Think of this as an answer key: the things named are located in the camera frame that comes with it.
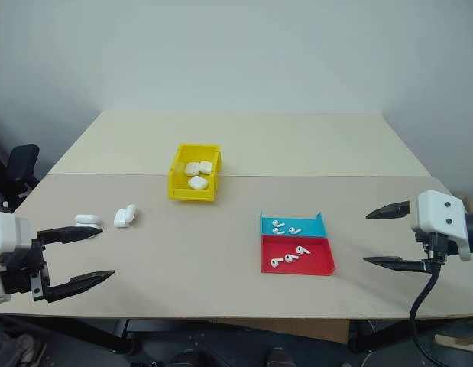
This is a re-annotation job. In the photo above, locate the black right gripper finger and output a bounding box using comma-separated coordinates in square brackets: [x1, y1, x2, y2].
[362, 255, 433, 274]
[365, 200, 413, 221]

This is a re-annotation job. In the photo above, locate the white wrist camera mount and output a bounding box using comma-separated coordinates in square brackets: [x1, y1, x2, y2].
[0, 211, 33, 305]
[410, 189, 471, 262]

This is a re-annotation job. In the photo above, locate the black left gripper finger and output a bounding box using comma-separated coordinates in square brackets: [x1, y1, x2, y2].
[36, 226, 105, 246]
[47, 269, 116, 304]

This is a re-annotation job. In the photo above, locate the grey cloth bundle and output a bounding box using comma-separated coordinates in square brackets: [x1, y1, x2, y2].
[0, 331, 47, 367]

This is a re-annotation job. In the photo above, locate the dark rounded shape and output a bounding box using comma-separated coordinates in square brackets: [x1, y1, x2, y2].
[265, 346, 297, 367]

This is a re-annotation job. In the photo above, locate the light wooden piece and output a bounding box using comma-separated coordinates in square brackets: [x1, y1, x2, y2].
[433, 327, 473, 353]

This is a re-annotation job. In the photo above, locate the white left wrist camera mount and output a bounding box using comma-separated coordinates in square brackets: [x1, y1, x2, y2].
[0, 211, 33, 305]

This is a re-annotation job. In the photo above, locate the black table frame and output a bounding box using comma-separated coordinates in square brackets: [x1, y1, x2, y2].
[28, 316, 415, 356]

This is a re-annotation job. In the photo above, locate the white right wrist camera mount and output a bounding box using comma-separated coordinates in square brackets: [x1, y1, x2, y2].
[410, 189, 471, 262]

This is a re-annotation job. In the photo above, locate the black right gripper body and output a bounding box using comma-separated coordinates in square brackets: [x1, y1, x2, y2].
[413, 229, 462, 274]

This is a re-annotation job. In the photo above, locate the red plastic tray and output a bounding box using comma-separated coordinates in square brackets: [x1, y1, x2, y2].
[259, 234, 338, 276]

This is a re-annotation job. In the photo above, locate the black office chair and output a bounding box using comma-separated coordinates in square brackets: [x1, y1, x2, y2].
[0, 142, 40, 212]

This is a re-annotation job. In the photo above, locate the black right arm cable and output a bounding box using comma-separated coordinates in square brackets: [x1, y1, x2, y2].
[408, 233, 446, 367]

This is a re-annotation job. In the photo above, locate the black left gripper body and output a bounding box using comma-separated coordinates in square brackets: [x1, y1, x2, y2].
[0, 236, 52, 305]

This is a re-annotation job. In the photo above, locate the yellow plastic bin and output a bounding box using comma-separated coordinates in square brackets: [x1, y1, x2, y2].
[167, 142, 223, 203]

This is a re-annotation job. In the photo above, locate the blue plastic tray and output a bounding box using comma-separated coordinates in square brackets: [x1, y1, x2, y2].
[259, 209, 329, 239]

